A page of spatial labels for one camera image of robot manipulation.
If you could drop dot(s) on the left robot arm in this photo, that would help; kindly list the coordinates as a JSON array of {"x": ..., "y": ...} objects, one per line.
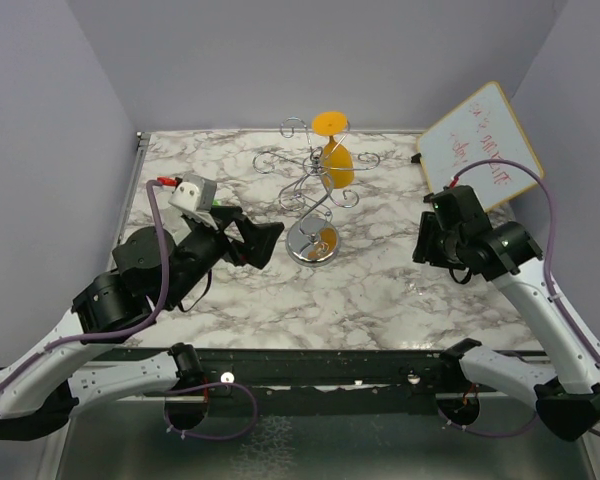
[{"x": 40, "y": 392}]

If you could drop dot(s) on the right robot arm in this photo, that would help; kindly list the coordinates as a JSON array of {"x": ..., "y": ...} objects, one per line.
[{"x": 566, "y": 394}]

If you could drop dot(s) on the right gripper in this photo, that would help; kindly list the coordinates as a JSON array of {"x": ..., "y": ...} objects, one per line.
[{"x": 426, "y": 250}]

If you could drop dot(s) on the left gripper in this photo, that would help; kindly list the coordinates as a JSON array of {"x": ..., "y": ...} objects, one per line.
[{"x": 260, "y": 239}]

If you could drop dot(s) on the black front table rail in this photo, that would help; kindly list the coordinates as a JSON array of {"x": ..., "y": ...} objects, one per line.
[{"x": 320, "y": 375}]

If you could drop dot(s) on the whiteboard with yellow frame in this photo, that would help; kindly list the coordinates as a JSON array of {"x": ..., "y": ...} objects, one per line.
[{"x": 482, "y": 127}]

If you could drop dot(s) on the chrome wine glass rack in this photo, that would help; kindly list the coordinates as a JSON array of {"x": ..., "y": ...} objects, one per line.
[{"x": 312, "y": 240}]

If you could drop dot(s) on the orange plastic wine glass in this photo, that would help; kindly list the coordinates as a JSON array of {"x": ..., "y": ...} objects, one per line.
[{"x": 335, "y": 158}]

